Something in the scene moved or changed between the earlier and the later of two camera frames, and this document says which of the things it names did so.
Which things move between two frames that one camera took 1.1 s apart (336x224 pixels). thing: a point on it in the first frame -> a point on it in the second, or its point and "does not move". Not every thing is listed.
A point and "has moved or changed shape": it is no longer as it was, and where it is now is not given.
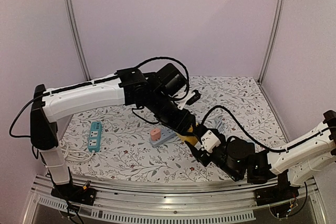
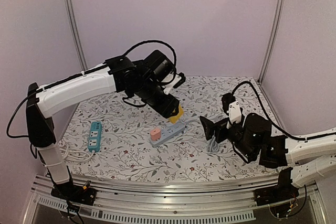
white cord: x=74 y=155 does not move
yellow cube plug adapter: x=192 y=140 has moved or changed shape
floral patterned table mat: x=125 y=143 does not move
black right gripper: x=203 y=156 -> x=219 y=127
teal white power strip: x=95 y=137 does not move
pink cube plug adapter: x=155 y=134 does not move
